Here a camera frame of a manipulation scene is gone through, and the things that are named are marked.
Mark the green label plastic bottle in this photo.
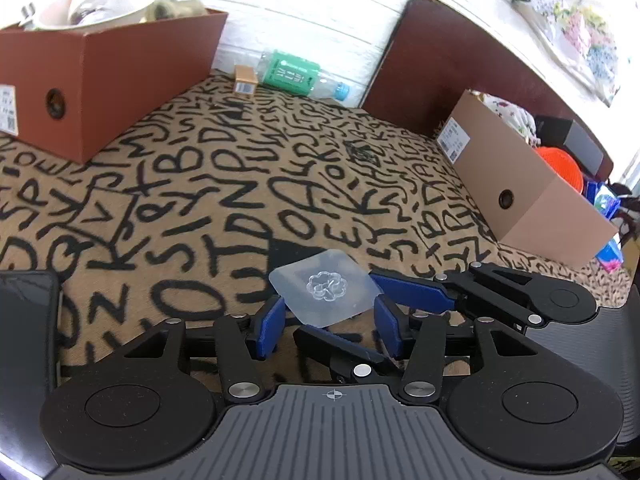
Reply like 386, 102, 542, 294
257, 50, 351, 103

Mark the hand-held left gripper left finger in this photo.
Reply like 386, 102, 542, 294
122, 294, 286, 404

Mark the black smartphone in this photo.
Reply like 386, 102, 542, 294
0, 269, 63, 463

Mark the tan cardboard box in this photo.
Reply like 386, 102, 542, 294
436, 89, 620, 271

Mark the dark red wooden headboard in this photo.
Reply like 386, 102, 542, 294
361, 0, 615, 183

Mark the black and grey box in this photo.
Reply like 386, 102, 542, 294
534, 115, 603, 177

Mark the reddish brown cardboard box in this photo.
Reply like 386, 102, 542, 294
0, 7, 230, 165

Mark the orange plastic item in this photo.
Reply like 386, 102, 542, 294
534, 146, 585, 193

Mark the white bowl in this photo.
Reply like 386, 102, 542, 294
35, 0, 153, 30

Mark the letter print blanket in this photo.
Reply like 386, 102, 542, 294
0, 72, 631, 391

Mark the blue snack packet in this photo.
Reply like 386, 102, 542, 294
584, 180, 622, 221

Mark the floral cloth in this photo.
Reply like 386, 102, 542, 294
470, 90, 540, 146

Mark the small tan carton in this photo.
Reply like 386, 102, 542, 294
234, 64, 258, 96

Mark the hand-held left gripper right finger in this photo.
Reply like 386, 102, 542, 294
373, 294, 535, 405

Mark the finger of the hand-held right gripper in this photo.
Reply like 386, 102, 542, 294
292, 325, 403, 377
369, 262, 557, 332

